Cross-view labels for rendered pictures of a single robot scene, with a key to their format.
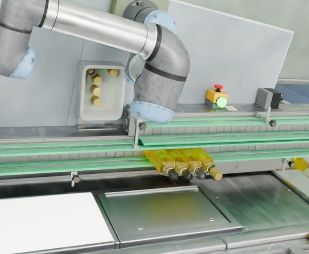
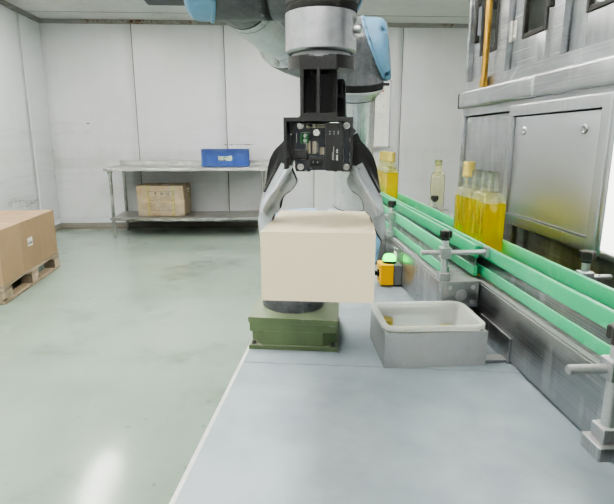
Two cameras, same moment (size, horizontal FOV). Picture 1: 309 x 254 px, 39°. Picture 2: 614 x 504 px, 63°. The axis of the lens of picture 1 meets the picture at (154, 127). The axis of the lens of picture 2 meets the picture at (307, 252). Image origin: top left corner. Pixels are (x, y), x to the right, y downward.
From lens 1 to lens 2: 1.35 m
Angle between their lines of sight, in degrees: 55
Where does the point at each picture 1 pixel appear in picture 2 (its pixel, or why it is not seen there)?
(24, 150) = (590, 315)
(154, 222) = (568, 138)
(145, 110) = (373, 21)
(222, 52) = not seen: hidden behind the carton
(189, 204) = (527, 172)
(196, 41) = not seen: hidden behind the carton
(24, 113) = (530, 415)
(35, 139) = (563, 342)
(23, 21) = not seen: outside the picture
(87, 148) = (525, 276)
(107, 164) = (538, 266)
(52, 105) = (488, 387)
